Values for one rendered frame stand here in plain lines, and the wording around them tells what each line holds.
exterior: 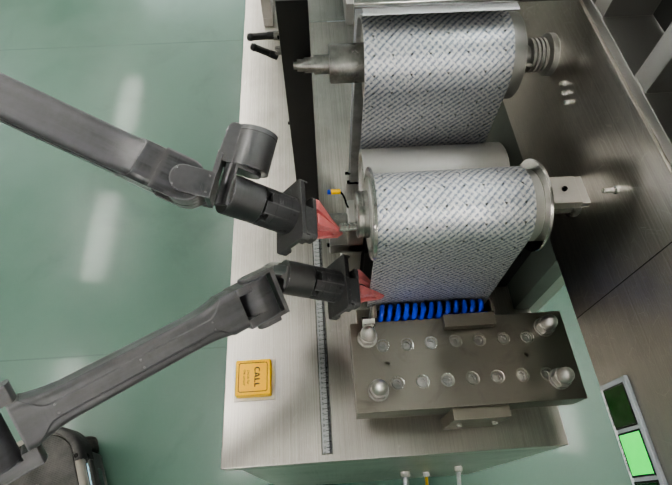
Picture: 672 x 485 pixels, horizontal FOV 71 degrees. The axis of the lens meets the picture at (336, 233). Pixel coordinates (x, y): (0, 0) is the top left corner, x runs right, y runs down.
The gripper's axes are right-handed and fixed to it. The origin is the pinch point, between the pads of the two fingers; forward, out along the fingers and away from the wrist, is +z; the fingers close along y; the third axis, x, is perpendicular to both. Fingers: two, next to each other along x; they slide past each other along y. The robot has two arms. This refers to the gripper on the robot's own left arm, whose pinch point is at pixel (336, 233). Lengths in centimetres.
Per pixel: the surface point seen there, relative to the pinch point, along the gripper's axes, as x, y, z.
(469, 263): 10.0, 4.4, 20.1
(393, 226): 9.7, 2.9, 2.6
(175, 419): -133, 4, 33
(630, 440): 20, 33, 32
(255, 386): -34.5, 15.7, 6.7
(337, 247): -7.7, -3.1, 7.1
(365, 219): 6.2, 0.6, 0.6
